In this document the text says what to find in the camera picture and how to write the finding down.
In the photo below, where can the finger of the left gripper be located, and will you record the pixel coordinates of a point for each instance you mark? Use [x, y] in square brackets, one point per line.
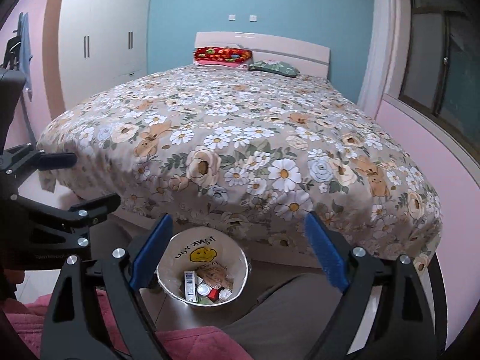
[35, 236]
[26, 159]

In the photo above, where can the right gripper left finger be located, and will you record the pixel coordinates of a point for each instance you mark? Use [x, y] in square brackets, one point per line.
[74, 327]

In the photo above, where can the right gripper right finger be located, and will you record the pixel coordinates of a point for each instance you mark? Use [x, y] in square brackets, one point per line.
[402, 325]

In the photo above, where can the white blue carton box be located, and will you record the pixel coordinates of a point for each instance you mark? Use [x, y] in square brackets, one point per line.
[190, 287]

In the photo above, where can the white smiley trash bin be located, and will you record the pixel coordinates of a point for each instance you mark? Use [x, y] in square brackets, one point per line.
[221, 266]

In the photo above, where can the blue hanging cloth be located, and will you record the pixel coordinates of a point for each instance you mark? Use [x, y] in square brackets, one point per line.
[25, 53]

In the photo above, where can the white wardrobe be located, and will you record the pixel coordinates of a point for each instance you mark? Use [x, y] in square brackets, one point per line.
[91, 45]

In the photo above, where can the grey trouser leg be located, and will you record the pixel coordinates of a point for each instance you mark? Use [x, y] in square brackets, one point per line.
[287, 319]

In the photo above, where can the pink folded blanket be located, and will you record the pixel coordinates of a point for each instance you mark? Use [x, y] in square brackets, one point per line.
[222, 64]

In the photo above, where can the red patterned pillow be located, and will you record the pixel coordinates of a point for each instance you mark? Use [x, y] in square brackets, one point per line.
[222, 54]

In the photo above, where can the floral bed cover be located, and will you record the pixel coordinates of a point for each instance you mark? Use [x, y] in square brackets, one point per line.
[249, 154]

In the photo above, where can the dark framed window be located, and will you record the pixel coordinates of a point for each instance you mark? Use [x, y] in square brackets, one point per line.
[441, 78]

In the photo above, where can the beige wooden headboard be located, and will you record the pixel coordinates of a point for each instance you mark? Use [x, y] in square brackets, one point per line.
[311, 59]

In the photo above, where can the green floral pillow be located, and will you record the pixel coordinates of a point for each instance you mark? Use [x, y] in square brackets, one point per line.
[275, 67]

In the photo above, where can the white curtain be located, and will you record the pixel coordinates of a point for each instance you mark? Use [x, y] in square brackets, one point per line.
[379, 57]

